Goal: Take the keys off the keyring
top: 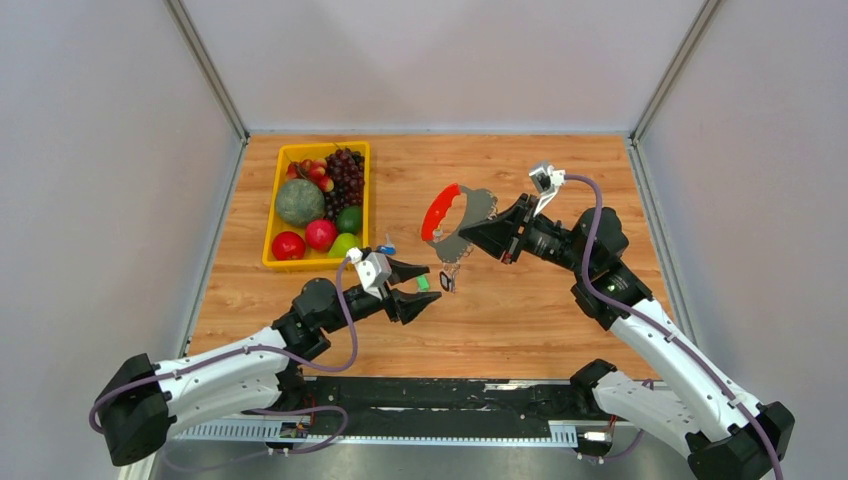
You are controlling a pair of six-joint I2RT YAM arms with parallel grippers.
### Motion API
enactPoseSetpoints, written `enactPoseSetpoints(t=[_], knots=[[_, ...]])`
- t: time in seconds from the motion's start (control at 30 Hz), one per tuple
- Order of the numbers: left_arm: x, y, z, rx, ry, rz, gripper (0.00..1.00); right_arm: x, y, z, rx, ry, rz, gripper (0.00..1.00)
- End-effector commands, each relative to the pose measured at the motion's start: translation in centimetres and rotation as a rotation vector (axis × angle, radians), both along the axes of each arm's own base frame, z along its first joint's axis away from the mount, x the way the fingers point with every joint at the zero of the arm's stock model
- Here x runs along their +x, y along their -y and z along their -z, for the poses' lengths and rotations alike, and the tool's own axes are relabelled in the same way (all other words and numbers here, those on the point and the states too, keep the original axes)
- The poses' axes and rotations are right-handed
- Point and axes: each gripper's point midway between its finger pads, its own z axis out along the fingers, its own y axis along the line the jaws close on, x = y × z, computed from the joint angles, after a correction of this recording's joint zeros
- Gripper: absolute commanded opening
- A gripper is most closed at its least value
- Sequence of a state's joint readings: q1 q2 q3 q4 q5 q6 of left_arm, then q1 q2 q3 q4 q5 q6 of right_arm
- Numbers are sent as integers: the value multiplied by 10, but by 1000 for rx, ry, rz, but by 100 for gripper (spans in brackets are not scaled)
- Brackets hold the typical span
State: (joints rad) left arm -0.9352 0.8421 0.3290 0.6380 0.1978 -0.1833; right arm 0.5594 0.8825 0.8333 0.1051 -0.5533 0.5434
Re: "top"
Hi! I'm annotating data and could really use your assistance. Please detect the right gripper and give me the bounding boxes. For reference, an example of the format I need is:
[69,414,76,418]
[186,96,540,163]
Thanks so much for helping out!
[458,193,592,277]

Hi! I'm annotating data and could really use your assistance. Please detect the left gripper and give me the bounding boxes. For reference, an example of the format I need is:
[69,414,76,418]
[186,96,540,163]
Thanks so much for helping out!
[322,253,441,334]

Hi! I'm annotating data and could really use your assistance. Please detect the red handled key organizer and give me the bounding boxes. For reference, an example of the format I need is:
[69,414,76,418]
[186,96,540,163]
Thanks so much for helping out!
[420,183,497,269]

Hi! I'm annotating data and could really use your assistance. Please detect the black tagged key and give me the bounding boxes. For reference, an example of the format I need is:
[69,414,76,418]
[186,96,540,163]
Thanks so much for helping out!
[439,263,461,293]

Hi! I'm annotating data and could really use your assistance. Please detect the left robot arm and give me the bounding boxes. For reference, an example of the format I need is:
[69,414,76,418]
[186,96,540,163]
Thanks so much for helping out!
[89,250,442,467]

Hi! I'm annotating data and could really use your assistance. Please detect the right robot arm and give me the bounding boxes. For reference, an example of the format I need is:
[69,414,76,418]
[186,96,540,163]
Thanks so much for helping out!
[458,194,795,479]

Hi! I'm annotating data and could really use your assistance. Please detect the blue key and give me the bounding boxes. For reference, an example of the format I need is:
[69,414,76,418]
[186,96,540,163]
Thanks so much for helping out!
[376,233,397,256]

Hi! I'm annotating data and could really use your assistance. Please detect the green avocado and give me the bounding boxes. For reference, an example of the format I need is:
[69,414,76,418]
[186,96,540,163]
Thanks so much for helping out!
[335,205,363,235]

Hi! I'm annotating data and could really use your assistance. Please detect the red pomegranate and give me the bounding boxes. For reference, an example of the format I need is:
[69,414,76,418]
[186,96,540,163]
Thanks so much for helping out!
[304,219,338,252]

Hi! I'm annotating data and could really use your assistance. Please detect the yellow plastic tray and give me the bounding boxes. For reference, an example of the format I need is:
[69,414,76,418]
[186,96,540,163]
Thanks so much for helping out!
[261,140,371,272]

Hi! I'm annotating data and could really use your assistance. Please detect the red apple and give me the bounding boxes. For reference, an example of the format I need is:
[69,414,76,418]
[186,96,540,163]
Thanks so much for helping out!
[271,231,307,261]

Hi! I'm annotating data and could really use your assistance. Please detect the dark purple grapes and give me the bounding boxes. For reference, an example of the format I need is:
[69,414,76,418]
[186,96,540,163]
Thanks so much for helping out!
[324,147,365,220]

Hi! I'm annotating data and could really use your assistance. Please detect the green melon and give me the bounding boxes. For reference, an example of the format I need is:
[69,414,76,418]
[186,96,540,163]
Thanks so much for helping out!
[274,179,325,227]

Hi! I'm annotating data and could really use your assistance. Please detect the red peaches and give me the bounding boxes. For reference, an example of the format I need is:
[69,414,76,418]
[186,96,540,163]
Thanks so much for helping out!
[286,159,335,193]

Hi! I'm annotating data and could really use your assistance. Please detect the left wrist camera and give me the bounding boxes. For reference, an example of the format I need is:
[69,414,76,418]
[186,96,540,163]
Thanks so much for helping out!
[346,247,392,300]

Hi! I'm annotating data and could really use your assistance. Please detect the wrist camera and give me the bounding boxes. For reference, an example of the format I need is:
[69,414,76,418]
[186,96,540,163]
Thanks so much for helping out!
[528,161,566,217]
[346,247,392,300]

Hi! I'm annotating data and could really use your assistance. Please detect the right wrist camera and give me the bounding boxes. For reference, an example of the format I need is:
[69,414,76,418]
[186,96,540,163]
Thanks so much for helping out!
[528,161,566,217]

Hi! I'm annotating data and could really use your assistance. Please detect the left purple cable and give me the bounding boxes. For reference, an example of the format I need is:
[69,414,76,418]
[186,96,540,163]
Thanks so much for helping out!
[88,256,362,432]

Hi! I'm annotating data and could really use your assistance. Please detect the purple cable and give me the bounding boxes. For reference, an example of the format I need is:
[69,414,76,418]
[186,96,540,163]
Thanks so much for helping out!
[88,256,362,432]
[563,173,786,480]

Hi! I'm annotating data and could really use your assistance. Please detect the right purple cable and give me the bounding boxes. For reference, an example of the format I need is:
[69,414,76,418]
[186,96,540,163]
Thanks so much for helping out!
[563,173,786,480]

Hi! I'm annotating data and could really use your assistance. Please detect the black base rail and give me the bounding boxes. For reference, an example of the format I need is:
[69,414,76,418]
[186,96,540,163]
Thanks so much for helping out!
[146,374,743,458]

